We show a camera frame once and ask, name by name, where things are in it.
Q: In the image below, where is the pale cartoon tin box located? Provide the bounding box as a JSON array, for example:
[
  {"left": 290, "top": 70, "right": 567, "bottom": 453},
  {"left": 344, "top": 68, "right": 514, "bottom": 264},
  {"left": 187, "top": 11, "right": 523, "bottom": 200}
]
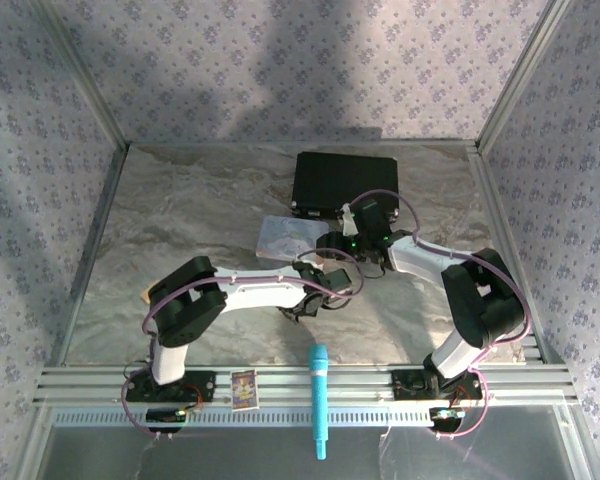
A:
[{"left": 255, "top": 214, "right": 331, "bottom": 271}]

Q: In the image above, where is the black hard case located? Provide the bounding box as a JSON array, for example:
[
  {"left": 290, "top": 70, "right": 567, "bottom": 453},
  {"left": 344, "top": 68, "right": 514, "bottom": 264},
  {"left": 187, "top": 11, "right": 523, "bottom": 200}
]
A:
[{"left": 290, "top": 151, "right": 400, "bottom": 222}]

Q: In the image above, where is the blue toy microphone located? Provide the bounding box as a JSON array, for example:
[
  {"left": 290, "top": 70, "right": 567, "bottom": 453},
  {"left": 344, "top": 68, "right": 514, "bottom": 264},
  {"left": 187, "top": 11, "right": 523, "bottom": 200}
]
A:
[{"left": 307, "top": 343, "right": 330, "bottom": 461}]

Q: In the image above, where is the small cartoon picture card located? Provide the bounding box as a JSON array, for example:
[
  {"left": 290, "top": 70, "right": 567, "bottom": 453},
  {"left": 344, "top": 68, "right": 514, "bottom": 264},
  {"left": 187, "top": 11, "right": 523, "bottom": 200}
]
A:
[{"left": 229, "top": 369, "right": 259, "bottom": 412}]

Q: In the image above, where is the black left electronics module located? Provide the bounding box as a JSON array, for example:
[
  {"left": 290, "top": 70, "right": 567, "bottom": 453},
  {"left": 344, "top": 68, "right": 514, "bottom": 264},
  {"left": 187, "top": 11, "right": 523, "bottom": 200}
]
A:
[{"left": 146, "top": 407, "right": 187, "bottom": 426}]

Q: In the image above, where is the black electronics module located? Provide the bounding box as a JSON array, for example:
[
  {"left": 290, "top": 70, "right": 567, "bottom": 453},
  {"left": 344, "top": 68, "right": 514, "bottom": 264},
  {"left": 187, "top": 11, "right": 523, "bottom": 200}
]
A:
[
  {"left": 429, "top": 406, "right": 465, "bottom": 425},
  {"left": 146, "top": 407, "right": 187, "bottom": 426}
]

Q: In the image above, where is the black right electronics module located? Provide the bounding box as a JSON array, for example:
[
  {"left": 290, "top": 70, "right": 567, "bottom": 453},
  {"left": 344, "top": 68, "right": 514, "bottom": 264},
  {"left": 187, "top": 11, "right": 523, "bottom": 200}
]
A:
[{"left": 429, "top": 406, "right": 465, "bottom": 425}]

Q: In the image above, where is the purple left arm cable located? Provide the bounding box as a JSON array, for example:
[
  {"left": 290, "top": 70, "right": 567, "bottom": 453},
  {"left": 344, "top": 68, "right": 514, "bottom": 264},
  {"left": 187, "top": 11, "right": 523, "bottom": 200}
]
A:
[{"left": 121, "top": 248, "right": 366, "bottom": 442}]

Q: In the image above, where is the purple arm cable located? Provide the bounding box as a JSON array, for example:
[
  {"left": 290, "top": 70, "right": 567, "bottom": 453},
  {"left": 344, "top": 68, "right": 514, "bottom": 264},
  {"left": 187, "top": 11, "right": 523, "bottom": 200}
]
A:
[
  {"left": 121, "top": 248, "right": 366, "bottom": 442},
  {"left": 347, "top": 188, "right": 534, "bottom": 442}
]

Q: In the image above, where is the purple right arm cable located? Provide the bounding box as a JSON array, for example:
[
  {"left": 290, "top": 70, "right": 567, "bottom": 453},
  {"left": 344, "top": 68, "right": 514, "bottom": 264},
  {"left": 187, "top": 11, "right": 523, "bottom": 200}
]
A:
[{"left": 347, "top": 188, "right": 534, "bottom": 442}]

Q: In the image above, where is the aluminium front frame rail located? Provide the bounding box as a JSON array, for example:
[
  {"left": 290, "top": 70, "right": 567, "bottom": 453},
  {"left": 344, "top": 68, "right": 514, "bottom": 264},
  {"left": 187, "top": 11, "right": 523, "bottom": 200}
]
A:
[{"left": 33, "top": 364, "right": 580, "bottom": 407}]

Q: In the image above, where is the slotted grey cable duct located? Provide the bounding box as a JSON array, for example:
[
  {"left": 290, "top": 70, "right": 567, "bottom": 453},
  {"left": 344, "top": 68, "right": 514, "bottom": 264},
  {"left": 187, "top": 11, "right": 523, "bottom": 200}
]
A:
[{"left": 54, "top": 410, "right": 567, "bottom": 430}]

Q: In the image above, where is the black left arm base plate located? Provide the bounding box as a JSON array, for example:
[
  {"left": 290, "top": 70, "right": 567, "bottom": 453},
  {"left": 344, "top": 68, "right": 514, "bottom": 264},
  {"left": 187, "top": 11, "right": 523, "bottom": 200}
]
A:
[{"left": 124, "top": 370, "right": 217, "bottom": 404}]

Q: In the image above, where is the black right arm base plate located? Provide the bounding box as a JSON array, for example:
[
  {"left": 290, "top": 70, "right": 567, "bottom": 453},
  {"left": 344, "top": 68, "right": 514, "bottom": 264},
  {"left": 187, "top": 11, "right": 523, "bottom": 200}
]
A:
[{"left": 392, "top": 368, "right": 483, "bottom": 401}]

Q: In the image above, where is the aluminium right side rail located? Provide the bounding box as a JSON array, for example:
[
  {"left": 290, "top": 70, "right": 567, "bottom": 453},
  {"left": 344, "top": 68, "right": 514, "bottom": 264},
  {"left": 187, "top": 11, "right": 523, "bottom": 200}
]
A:
[{"left": 467, "top": 143, "right": 565, "bottom": 366}]

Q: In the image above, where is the aluminium left side rail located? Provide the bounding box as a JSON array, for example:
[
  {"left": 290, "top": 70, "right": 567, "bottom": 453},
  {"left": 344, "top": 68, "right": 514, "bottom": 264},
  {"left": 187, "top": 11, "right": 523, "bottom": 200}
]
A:
[{"left": 44, "top": 143, "right": 130, "bottom": 367}]

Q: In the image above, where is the aluminium right corner post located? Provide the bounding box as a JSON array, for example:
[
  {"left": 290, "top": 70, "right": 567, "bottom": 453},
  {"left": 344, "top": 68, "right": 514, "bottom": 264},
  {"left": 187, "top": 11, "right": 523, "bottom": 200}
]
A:
[{"left": 476, "top": 0, "right": 576, "bottom": 151}]

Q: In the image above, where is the aluminium corner post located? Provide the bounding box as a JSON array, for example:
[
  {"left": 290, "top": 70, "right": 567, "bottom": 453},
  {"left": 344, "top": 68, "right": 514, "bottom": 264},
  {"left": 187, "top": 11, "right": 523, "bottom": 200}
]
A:
[
  {"left": 476, "top": 0, "right": 576, "bottom": 151},
  {"left": 32, "top": 0, "right": 131, "bottom": 147}
]

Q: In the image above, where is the aluminium left corner post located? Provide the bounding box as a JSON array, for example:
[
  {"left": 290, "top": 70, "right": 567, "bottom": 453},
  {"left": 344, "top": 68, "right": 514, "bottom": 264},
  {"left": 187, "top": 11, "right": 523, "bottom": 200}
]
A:
[{"left": 32, "top": 0, "right": 131, "bottom": 147}]

